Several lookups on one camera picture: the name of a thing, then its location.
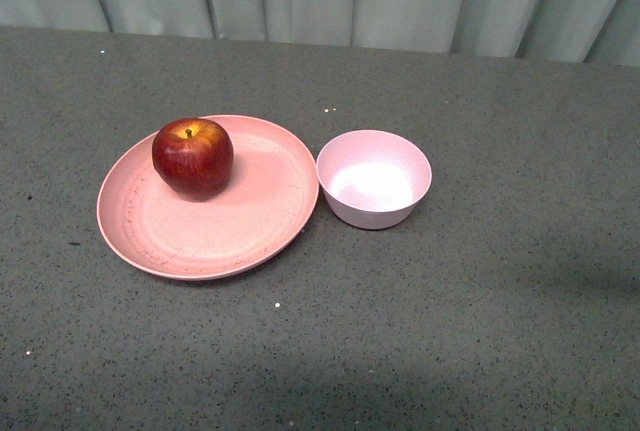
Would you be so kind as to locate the red apple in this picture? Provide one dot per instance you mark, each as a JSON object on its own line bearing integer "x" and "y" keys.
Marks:
{"x": 194, "y": 157}

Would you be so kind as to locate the light pink bowl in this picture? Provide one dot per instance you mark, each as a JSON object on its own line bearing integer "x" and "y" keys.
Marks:
{"x": 372, "y": 179}

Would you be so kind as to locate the pink plate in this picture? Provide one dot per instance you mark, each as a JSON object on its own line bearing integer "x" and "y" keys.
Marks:
{"x": 269, "y": 200}

